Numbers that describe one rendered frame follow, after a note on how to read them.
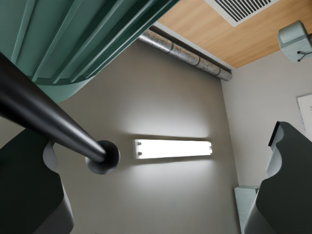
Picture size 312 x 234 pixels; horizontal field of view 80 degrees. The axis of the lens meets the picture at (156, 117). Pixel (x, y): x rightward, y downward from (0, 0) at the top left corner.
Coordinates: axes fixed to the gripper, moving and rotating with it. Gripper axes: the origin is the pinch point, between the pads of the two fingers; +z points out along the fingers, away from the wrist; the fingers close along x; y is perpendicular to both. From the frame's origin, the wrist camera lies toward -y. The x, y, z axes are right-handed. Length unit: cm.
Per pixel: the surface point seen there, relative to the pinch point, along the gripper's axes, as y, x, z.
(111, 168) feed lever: 7.9, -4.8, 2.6
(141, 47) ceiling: 34, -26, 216
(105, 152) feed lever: 5.6, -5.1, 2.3
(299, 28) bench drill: 11, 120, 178
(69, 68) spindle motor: -1.3, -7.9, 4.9
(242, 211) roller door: 240, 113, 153
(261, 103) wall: 121, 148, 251
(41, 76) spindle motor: -0.7, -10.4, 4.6
